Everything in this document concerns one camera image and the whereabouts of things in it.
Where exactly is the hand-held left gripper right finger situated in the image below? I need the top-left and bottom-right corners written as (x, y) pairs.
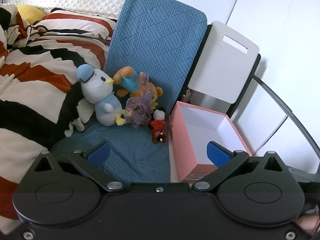
top-left (191, 141), bottom-right (287, 193)

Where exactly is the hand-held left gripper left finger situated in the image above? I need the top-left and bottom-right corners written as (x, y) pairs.
top-left (32, 141), bottom-right (126, 193)

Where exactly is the pink cardboard box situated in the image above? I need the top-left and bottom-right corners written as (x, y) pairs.
top-left (168, 101), bottom-right (253, 183)

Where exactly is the red tiger toy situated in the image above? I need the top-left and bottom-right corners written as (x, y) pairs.
top-left (149, 119), bottom-right (167, 144)

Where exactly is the orange bear plush blue shirt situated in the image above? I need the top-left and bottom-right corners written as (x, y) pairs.
top-left (112, 66), bottom-right (164, 108)

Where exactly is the white duck plush blue hat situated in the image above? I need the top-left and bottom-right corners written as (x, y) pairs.
top-left (76, 64), bottom-right (125, 127)

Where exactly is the small panda plush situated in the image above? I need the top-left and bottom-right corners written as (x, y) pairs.
top-left (153, 107), bottom-right (166, 121)

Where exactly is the grey curved tube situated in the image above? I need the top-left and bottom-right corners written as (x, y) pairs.
top-left (252, 75), bottom-right (320, 157)

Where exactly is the white cardboard box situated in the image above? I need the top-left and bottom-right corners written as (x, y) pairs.
top-left (187, 21), bottom-right (260, 115)

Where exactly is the orange black white striped blanket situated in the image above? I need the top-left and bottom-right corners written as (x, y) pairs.
top-left (0, 2), bottom-right (118, 220)

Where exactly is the blue textured mat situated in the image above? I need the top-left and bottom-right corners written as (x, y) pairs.
top-left (51, 0), bottom-right (208, 183)

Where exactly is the yellow cushion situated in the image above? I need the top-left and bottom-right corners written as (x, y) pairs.
top-left (16, 4), bottom-right (45, 25)

